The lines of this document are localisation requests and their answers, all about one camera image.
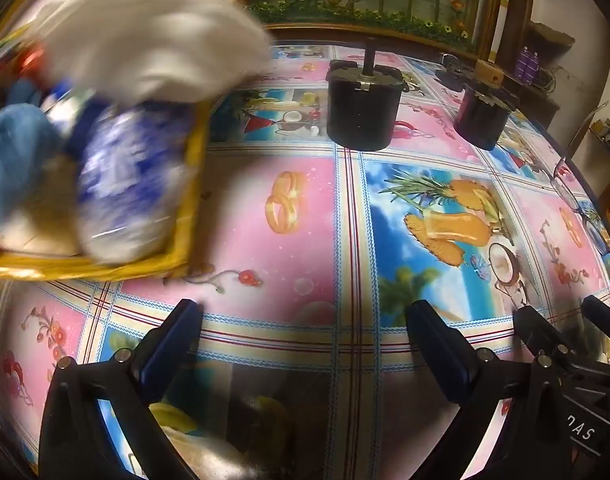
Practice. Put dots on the black motor with wooden cap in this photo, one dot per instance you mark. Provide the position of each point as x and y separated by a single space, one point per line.
480 120

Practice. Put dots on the blue white tissue packet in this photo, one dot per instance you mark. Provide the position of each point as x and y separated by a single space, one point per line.
130 180

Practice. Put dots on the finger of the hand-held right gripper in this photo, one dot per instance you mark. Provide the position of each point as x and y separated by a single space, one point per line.
602 312
537 327

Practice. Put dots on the white cloth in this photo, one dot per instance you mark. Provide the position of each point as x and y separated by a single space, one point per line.
150 45

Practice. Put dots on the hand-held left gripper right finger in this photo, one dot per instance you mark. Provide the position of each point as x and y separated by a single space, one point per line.
447 360

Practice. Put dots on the eyeglasses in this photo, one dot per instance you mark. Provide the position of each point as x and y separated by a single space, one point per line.
555 172

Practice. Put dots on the black cylindrical motor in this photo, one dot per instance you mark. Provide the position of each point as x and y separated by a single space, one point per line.
360 115

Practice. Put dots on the black metal tool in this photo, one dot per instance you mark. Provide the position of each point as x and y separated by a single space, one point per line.
450 65

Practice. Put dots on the purple bottle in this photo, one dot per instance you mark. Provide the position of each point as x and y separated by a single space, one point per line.
534 65
524 62

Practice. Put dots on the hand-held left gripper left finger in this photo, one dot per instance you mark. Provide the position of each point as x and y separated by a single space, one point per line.
170 345

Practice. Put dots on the printed plastic tablecloth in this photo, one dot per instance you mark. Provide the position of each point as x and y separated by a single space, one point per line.
305 240

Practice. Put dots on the yellow cardboard box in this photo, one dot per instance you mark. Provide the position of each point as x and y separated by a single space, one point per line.
85 267

